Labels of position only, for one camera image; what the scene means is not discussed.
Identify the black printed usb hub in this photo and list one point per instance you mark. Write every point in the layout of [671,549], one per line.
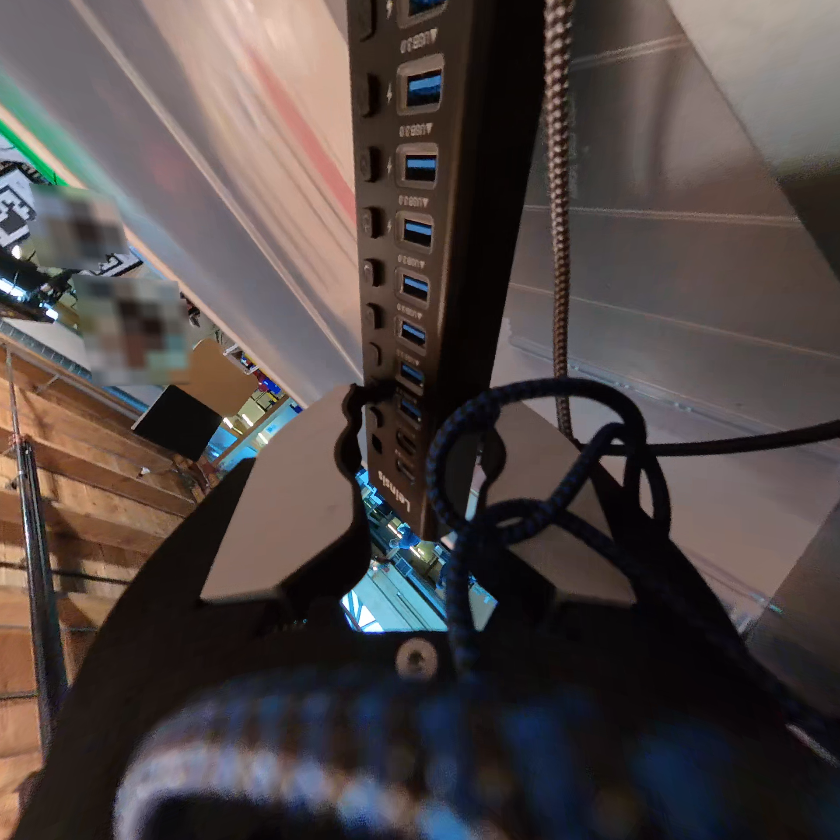
[459,197]

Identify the metal pole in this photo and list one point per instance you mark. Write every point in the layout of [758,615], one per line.
[36,558]

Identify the wooden beam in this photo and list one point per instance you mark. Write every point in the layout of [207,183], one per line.
[98,492]

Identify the clear plastic tray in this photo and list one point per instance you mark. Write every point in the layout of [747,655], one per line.
[656,262]

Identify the framed marker sign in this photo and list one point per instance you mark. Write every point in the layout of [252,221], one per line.
[10,210]

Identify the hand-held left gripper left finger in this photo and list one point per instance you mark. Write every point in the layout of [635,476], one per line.
[289,512]

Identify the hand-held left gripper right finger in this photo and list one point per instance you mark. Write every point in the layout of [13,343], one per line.
[535,439]

